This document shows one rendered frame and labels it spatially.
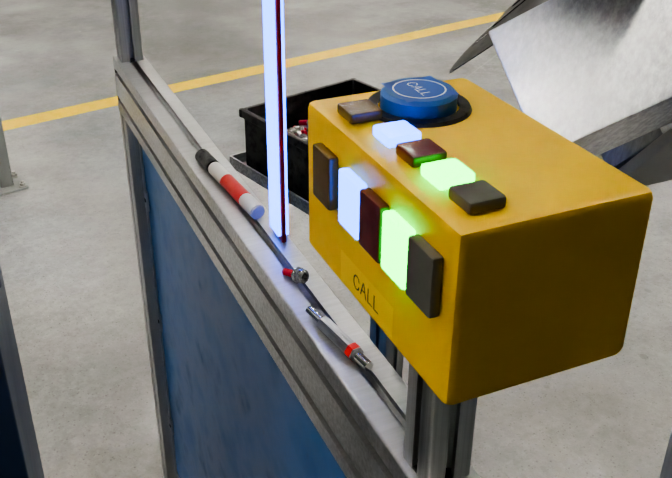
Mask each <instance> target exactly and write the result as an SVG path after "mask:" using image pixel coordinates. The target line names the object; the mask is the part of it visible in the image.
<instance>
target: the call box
mask: <svg viewBox="0 0 672 478"><path fill-rule="evenodd" d="M443 82H446V83H448V84H450V85H451V86H452V87H453V88H454V89H455V90H456V91H457V93H459V94H458V100H457V110H456V112H455V113H453V114H452V115H449V116H446V117H441V118H435V119H410V118H403V117H398V116H395V115H391V114H389V113H386V112H385V111H383V110H382V118H381V120H376V121H370V122H364V123H358V124H350V123H349V122H348V121H347V120H345V119H344V118H343V117H342V116H341V115H339V114H338V112H337V105H338V104H339V103H343V102H349V101H356V100H362V99H369V100H370V101H371V102H373V103H374V104H375V105H377V106H378V107H379V108H380V94H381V90H380V91H374V92H367V93H361V94H354V95H348V96H341V97H335V98H328V99H322V100H315V101H313V102H311V103H309V107H308V152H309V241H310V243H311V245H312V246H313V247H314V249H315V250H316V251H317V252H318V253H319V255H320V256H321V257H322V258H323V259H324V261H325V262H326V263H327V264H328V266H329V267H330V268H331V269H332V270H333V272H334V273H335V274H336V275H337V276H338V278H339V279H340V280H341V281H342V282H343V284H344V285H345V286H346V287H347V288H348V290H349V291H350V292H351V293H352V294H353V296H354V297H355V298H356V299H357V300H358V302H359V303H360V304H361V305H362V306H363V308H364V309H365V310H366V311H367V312H368V314H369V315H370V316H371V317H372V318H373V320H374V321H375V322H376V323H377V324H378V326H379V327H380V328H381V329H382V331H383V332H384V333H385V334H386V335H387V337H388V338H389V339H390V340H391V341H392V343H393V344H394V345H395V346H396V347H397V349H398V350H399V351H400V352H401V353H402V355H403V356H404V357H405V358H406V359H407V361H408V362H409V363H410V364H411V365H412V367H413V368H414V369H415V370H416V371H417V373H418V374H419V375H420V376H421V377H422V379H423V380H424V381H425V382H426V383H427V385H428V386H429V387H430V388H431V390H432V391H433V392H434V393H435V394H436V396H437V397H438V398H439V399H440V400H441V402H443V403H445V404H447V405H454V404H457V403H461V402H464V401H467V400H470V399H474V398H477V397H480V396H483V395H487V394H490V393H493V392H496V391H500V390H503V389H506V388H509V387H513V386H516V385H519V384H522V383H526V382H529V381H532V380H535V379H539V378H542V377H545V376H549V375H552V374H555V373H558V372H562V371H565V370H568V369H571V368H575V367H578V366H581V365H584V364H588V363H591V362H594V361H597V360H601V359H604V358H607V357H610V356H614V355H616V354H617V353H619V352H620V351H621V349H622V348H623V344H624V339H625V334H626V329H627V324H628V319H629V314H630V309H631V304H632V299H633V295H634V290H635V285H636V280H637V275H638V270H639V265H640V260H641V255H642V250H643V245H644V240H645V236H646V231H647V226H648V221H649V216H650V211H651V206H652V201H653V195H652V191H651V190H650V189H649V188H648V187H647V186H645V185H643V184H642V183H640V182H638V181H637V180H635V179H633V178H632V177H630V176H628V175H627V174H625V173H623V172H622V171H620V170H618V169H617V168H615V167H613V166H612V165H610V164H608V163H607V162H605V161H603V160H602V159H600V158H598V157H597V156H595V155H593V154H591V153H590V152H588V151H586V150H585V149H583V148H581V147H580V146H578V145H576V144H575V143H573V142H571V141H570V140H568V139H566V138H565V137H563V136H561V135H560V134H558V133H556V132H555V131H553V130H551V129H550V128H548V127H546V126H545V125H543V124H541V123H540V122H538V121H536V120H535V119H533V118H531V117H530V116H528V115H526V114H525V113H523V112H521V111H520V110H518V109H516V108H515V107H513V106H511V105H510V104H508V103H506V102H505V101H503V100H501V99H500V98H498V97H496V96H495V95H493V94H491V93H490V92H488V91H486V90H485V89H483V88H481V87H479V86H478V85H476V84H474V83H473V82H471V81H469V80H468V79H465V78H458V79H452V80H445V81H443ZM401 120H405V121H407V122H408V123H409V124H411V125H412V126H413V127H415V128H416V129H417V130H419V131H420V132H421V139H425V138H429V139H431V140H432V141H433V142H435V143H436V144H437V145H439V146H440V147H441V148H443V149H444V150H445V151H446V152H447V159H450V158H456V159H457V160H459V161H460V162H461V163H463V164H464V165H465V166H467V167H468V168H469V169H471V170H472V171H473V172H474V173H475V181H479V180H485V181H487V182H488V183H489V184H491V185H492V186H493V187H495V188H496V189H497V190H499V191H500V192H501V193H503V194H504V195H505V196H506V205H505V207H504V208H501V209H496V210H491V211H487V212H482V213H478V214H473V215H470V214H467V213H466V212H465V211H464V210H463V209H461V208H460V207H459V206H458V205H457V204H455V203H454V202H453V201H452V200H451V199H449V196H448V193H449V189H446V190H439V189H437V188H436V187H435V186H434V185H432V184H431V183H430V182H429V181H428V180H426V179H425V178H424V177H423V176H422V175H421V167H418V168H412V167H411V166H410V165H408V164H407V163H406V162H405V161H403V160H402V159H401V158H400V157H399V156H397V155H396V147H393V148H388V147H387V146H385V145H384V144H383V143H382V142H381V141H379V140H378V139H377V138H376V137H375V136H374V135H373V126H374V125H377V124H383V123H389V122H395V121H401ZM315 143H323V144H324V145H325V146H326V147H327V148H328V149H330V150H331V151H332V152H333V153H334V154H335V155H336V156H337V157H338V201H339V169H341V168H350V169H351V170H352V171H353V172H354V173H355V174H356V175H357V176H358V177H359V178H360V179H361V180H362V181H364V182H365V183H366V185H367V188H371V189H372V190H373V191H374V192H375V193H376V194H377V195H378V196H379V197H381V198H382V199H383V200H384V201H385V202H386V203H387V204H388V205H389V206H390V210H394V211H395V212H396V213H398V214H399V215H400V216H401V217H402V218H403V219H404V220H405V221H406V222H407V223H408V224H409V225H410V226H411V227H412V228H413V229H415V232H416V234H419V235H421V236H422V237H423V238H424V239H425V240H426V241H427V242H428V243H429V244H430V245H432V246H433V247H434V248H435V249H436V250H437V251H438V252H439V253H440V254H441V255H442V256H443V258H444V264H443V277H442V290H441V303H440V314H439V316H438V317H435V318H428V317H427V316H426V315H425V314H424V313H423V312H422V311H421V310H420V309H419V308H418V307H417V306H416V305H415V303H414V302H413V301H412V300H411V299H410V298H409V297H408V296H407V295H406V292H405V290H406V289H405V290H402V289H401V288H400V287H399V286H398V285H397V284H396V283H395V282H394V281H393V280H392V279H391V278H390V276H389V275H388V274H387V273H386V272H385V271H384V270H383V269H382V267H381V264H378V263H377V262H376V261H375V260H374V259H373V258H372V257H371V256H370V255H369V254H368V253H367V252H366V251H365V249H364V248H363V247H362V246H361V245H360V244H359V240H356V239H354V238H353V236H352V235H351V234H350V233H349V232H348V231H347V230H346V229H345V228H344V227H343V226H342V225H341V223H340V222H339V221H338V209H336V210H331V211H330V210H328V209H327V208H326V207H325V206H324V205H323V204H322V203H321V202H320V201H319V200H318V199H317V198H316V196H315V195H314V194H313V144H315Z"/></svg>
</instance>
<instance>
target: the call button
mask: <svg viewBox="0 0 672 478"><path fill-rule="evenodd" d="M381 84H382V85H384V87H383V88H382V89H381V94H380V108H381V109H382V110H383V111H385V112H386V113H389V114H391V115H395V116H398V117H403V118H410V119H435V118H441V117H446V116H449V115H452V114H453V113H455V112H456V110H457V100H458V94H459V93H457V91H456V90H455V89H454V88H453V87H452V86H451V85H450V84H448V83H446V82H443V81H440V80H437V79H435V78H433V77H432V76H425V77H409V78H401V79H397V80H393V81H391V82H385V83H381Z"/></svg>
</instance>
